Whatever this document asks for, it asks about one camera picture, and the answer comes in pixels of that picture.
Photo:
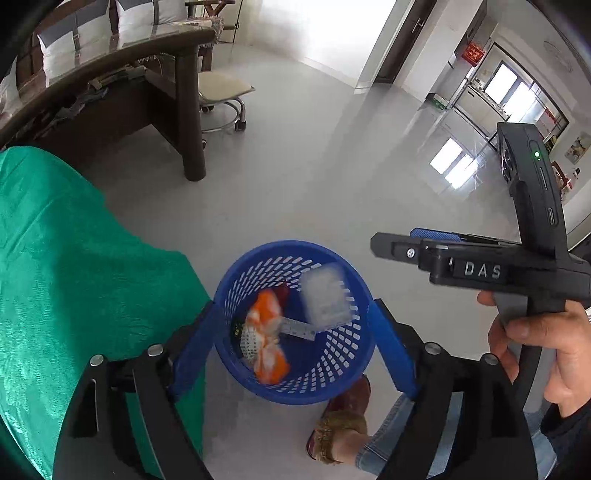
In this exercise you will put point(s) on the green box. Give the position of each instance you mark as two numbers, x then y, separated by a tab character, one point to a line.
438	101

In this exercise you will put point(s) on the person's jeans leg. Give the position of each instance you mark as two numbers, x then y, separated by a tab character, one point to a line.
383	443

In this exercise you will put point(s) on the orange snack wrapper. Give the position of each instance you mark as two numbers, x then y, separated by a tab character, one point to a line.
268	350

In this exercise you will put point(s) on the white printed paper strip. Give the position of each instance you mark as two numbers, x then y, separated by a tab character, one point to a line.
300	328

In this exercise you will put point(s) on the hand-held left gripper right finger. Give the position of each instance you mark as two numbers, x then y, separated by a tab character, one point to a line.
392	350

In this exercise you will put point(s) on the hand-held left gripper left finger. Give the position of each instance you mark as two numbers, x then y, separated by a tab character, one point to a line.
194	341

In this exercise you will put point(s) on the red furry slipper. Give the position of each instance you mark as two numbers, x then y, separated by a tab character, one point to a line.
346	397

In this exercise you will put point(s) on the person's right forearm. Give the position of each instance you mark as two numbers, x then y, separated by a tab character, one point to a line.
572	443

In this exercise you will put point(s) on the patterned sofa cover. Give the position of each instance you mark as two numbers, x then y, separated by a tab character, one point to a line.
217	27

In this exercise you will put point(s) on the clear plastic box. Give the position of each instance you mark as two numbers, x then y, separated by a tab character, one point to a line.
323	297

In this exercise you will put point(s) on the green tablecloth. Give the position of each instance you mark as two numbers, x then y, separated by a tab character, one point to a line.
69	277

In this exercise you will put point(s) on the dark brown door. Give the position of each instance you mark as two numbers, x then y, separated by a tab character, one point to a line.
406	41

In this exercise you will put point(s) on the blue plastic basket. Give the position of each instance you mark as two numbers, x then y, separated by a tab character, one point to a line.
323	364

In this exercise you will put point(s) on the cream rolling stool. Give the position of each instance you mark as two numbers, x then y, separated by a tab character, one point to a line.
226	87

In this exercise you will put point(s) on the wall poster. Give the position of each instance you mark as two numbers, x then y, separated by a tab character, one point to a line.
578	147

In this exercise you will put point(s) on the dark wooden coffee table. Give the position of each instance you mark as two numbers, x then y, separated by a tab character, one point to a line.
189	115

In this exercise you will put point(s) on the grey sofa pillow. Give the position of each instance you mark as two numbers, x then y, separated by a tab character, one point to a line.
138	11
69	46

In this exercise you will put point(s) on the person's right hand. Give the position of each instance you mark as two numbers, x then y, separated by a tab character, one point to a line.
568	350

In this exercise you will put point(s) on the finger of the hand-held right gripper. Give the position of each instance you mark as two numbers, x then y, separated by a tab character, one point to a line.
438	233
397	251

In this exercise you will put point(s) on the red wall sign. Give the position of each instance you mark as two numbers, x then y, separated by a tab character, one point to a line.
474	53

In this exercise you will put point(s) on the kitchen counter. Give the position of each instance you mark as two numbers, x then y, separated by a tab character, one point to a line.
489	106

